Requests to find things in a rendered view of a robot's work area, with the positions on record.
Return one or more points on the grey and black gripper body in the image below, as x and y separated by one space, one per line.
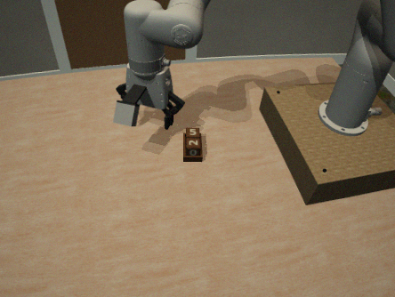
158 86

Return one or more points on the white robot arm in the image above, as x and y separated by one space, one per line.
181 26

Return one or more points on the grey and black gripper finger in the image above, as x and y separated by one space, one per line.
121 90
172 109

